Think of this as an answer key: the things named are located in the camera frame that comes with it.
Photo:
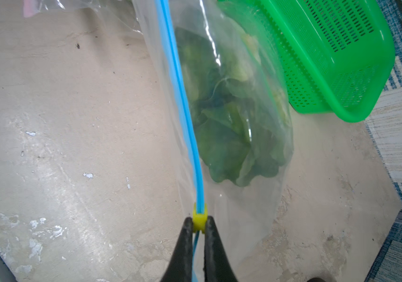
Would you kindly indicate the chinese cabbage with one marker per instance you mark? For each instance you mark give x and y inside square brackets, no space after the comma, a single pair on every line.
[238,131]

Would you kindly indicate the pink-zip clear bag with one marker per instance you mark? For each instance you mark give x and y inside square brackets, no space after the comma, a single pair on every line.
[118,16]

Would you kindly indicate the green plastic basket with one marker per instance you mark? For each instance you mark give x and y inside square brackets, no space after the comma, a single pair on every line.
[336,55]

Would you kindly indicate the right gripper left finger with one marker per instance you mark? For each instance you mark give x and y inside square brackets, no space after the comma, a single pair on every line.
[180,265]

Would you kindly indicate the blue-zip clear bag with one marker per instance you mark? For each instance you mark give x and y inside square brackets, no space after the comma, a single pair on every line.
[243,215]

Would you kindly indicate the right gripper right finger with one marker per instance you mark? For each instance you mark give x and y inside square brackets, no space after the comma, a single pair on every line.
[216,265]

